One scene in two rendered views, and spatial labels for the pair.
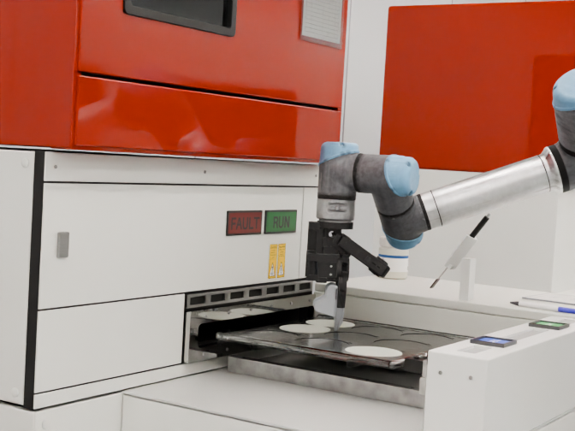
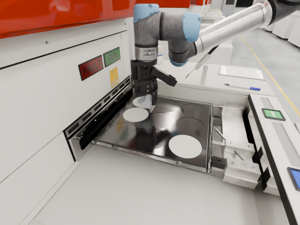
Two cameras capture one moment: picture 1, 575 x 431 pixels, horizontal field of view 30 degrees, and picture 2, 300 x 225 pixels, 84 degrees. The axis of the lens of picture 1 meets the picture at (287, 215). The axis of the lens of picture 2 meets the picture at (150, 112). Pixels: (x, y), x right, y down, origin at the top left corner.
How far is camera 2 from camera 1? 154 cm
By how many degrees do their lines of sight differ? 33
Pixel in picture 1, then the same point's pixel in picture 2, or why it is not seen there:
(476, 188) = (224, 30)
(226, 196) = (74, 55)
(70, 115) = not seen: outside the picture
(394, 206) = (182, 48)
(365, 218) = not seen: hidden behind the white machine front
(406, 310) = (175, 89)
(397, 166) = (192, 21)
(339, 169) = (149, 26)
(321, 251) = (141, 78)
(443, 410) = not seen: outside the picture
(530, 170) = (255, 15)
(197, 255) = (63, 104)
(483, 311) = (213, 90)
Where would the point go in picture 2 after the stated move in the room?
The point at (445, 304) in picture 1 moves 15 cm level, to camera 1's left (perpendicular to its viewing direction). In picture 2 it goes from (194, 87) to (162, 90)
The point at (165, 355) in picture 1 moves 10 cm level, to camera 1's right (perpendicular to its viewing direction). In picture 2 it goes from (61, 170) to (97, 163)
